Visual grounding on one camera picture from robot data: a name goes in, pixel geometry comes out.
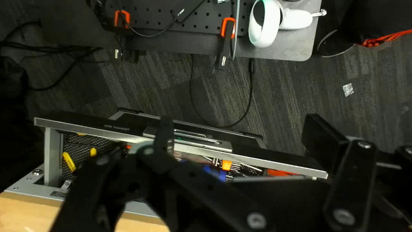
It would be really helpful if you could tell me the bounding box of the grey metal tool drawer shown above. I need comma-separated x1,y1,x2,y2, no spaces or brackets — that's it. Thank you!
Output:
1,108,329,222

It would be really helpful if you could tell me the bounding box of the black cable bundle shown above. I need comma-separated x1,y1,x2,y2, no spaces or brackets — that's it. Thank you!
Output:
0,20,105,93

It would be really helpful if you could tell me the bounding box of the yellow handled tool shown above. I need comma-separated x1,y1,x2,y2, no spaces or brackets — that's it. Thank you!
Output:
60,146,99,174

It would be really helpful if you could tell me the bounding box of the orange cable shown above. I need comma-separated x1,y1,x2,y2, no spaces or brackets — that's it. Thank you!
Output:
360,29,412,49

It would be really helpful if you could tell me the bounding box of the small white paper scrap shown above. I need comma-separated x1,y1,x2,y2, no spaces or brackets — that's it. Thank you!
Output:
341,81,355,98

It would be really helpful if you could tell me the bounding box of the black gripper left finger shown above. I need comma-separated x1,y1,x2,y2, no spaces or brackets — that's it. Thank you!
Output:
49,115,175,232

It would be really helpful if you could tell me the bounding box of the black floor cable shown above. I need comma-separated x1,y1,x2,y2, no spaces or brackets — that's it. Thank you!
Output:
188,54,257,130

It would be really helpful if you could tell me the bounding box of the orange black bar clamp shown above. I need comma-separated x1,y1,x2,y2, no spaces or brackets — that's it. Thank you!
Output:
112,8,132,31
212,16,238,71

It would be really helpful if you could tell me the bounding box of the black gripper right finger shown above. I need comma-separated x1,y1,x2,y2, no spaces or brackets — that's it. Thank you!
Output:
301,112,380,232

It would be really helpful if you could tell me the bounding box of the blue handled tool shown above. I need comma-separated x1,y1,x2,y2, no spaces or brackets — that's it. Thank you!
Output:
201,164,229,184

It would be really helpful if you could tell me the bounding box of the grey perforated breadboard table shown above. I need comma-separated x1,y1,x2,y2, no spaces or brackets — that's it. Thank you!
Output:
89,0,323,63

